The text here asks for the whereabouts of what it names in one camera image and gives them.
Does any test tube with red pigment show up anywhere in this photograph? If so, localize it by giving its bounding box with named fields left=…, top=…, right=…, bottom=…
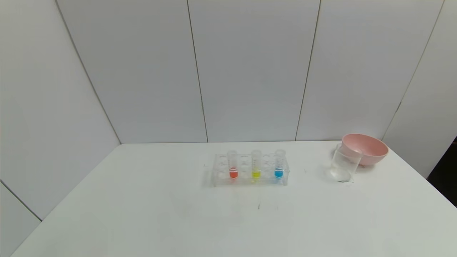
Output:
left=227, top=150, right=238, bottom=179

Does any test tube with yellow pigment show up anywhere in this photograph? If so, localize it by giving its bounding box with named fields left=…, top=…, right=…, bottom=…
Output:
left=251, top=150, right=262, bottom=179

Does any clear acrylic test tube rack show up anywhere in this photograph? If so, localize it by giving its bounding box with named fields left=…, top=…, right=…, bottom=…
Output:
left=210, top=153, right=290, bottom=187

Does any test tube with blue pigment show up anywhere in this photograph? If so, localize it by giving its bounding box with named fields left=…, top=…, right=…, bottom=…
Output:
left=275, top=149, right=286, bottom=179

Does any pink bowl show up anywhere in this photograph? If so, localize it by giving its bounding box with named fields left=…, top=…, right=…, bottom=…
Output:
left=342, top=133, right=389, bottom=166

